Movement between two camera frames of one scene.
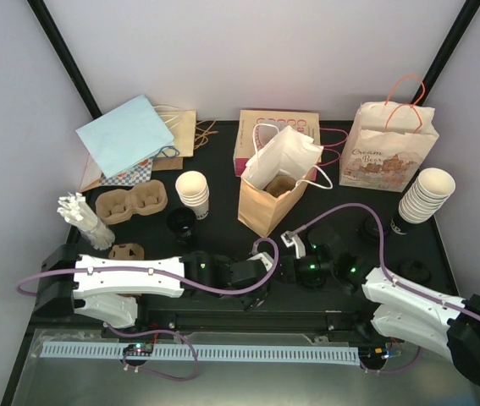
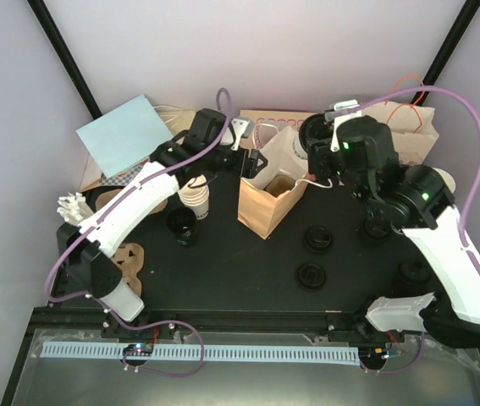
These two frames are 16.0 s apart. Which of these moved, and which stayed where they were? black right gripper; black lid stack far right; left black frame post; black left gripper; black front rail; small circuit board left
Moved: black left gripper; black right gripper
Stayed: small circuit board left; left black frame post; black front rail; black lid stack far right
